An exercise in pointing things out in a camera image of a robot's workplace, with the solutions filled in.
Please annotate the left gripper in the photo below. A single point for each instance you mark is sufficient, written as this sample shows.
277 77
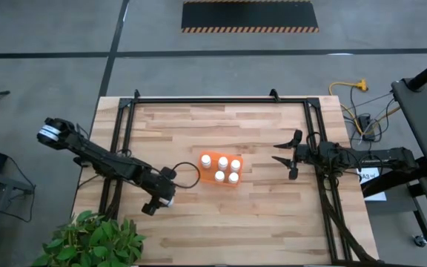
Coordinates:
159 187

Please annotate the white paper sheet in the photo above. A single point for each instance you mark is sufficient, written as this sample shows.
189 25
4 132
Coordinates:
376 196

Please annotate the small caster wheel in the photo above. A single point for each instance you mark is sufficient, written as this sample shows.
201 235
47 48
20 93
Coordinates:
419 241

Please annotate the green leafy plant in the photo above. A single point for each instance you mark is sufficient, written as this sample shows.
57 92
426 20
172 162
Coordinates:
91 241

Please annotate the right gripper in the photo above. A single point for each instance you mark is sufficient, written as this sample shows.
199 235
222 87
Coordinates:
299 154

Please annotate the black stand base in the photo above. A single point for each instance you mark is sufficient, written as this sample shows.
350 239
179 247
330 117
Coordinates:
387 182

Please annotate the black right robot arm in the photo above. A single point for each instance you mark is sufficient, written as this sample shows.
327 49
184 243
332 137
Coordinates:
380 155

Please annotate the black hazard-striped floor mat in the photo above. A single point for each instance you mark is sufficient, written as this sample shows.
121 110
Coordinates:
250 15

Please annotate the orange plastic basket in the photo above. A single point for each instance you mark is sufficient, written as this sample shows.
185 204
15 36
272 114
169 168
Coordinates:
209 175

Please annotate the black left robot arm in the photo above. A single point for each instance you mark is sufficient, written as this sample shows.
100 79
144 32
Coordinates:
98 157

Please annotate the black power strip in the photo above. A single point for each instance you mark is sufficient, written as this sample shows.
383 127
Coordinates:
366 128

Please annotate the white pill bottle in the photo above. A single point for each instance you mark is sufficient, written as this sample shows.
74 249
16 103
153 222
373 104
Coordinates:
223 163
235 165
219 176
169 202
206 160
233 178

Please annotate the white paper label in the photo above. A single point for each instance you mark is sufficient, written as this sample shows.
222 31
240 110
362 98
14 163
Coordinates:
368 176

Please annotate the grey desk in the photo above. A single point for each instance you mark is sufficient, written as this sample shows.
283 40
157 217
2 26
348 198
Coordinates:
2 183

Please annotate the black frame clamp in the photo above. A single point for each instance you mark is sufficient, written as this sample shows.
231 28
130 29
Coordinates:
136 95
274 95

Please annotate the black aluminium table frame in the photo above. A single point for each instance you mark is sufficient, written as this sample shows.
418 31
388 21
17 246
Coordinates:
217 100

